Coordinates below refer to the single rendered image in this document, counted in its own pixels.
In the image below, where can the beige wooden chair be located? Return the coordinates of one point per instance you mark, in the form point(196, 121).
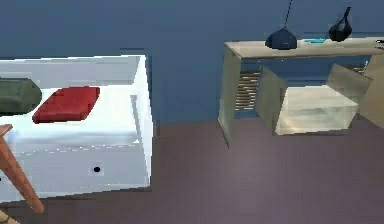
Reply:
point(313, 108)

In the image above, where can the beige wooden desk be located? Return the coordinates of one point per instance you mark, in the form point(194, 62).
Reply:
point(300, 49)

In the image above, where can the red cushion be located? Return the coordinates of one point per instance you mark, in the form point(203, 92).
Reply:
point(66, 104)

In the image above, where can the turquoise flat dish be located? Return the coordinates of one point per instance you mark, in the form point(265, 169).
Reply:
point(314, 41)

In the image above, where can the black vase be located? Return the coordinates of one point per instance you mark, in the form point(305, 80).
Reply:
point(340, 30)

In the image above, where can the dark green cushion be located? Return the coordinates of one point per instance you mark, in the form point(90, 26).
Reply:
point(16, 96)

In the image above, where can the beige slatted wall vent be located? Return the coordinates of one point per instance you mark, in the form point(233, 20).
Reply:
point(247, 90)

